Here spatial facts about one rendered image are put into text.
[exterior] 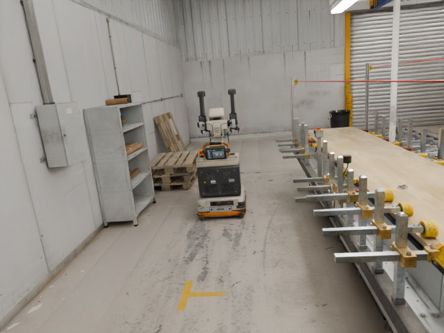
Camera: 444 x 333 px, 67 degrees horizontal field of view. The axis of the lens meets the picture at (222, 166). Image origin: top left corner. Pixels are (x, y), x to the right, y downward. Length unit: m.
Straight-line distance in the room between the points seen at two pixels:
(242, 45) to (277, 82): 1.49
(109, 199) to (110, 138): 0.80
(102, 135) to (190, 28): 6.75
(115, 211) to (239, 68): 6.81
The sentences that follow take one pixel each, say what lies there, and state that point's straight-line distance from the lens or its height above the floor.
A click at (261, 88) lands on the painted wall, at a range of 10.28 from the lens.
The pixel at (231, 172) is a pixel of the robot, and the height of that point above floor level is 0.61.
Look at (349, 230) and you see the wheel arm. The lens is 1.76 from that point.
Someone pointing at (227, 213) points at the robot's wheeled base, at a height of 0.10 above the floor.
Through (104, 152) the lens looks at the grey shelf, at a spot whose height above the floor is 1.00.
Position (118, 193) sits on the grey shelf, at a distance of 4.46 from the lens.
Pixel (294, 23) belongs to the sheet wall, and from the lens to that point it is 10.49.
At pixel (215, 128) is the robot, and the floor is 1.13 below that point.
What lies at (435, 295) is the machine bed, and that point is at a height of 0.67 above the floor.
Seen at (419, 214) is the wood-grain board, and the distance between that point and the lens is 2.17.
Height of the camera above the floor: 1.70
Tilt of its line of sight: 14 degrees down
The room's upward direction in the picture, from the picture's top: 5 degrees counter-clockwise
